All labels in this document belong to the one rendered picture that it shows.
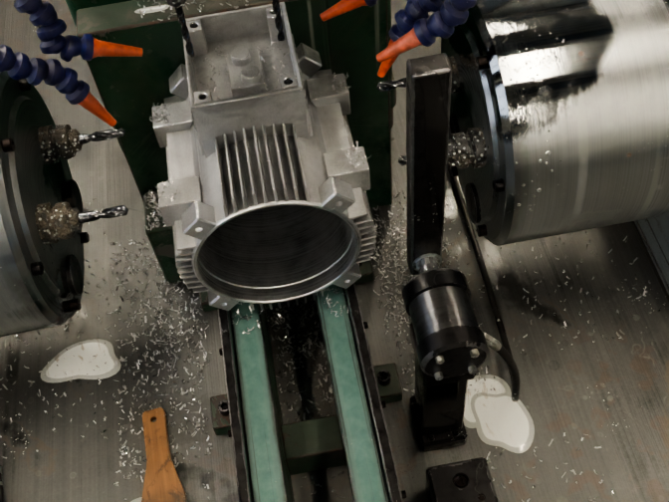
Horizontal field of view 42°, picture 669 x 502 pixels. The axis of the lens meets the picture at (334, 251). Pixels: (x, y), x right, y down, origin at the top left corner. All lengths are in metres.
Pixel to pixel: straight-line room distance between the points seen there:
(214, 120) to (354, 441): 0.32
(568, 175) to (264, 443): 0.37
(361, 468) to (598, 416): 0.29
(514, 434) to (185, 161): 0.44
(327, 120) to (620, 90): 0.27
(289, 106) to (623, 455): 0.50
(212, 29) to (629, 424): 0.59
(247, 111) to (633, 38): 0.34
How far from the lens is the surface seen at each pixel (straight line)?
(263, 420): 0.84
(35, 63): 0.76
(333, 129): 0.84
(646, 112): 0.80
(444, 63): 0.63
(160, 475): 0.96
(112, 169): 1.22
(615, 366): 1.02
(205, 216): 0.76
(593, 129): 0.78
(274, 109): 0.78
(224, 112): 0.78
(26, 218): 0.80
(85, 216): 0.83
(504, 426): 0.96
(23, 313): 0.82
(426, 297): 0.75
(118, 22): 0.87
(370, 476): 0.81
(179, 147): 0.85
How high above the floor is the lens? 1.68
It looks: 55 degrees down
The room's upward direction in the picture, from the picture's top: 7 degrees counter-clockwise
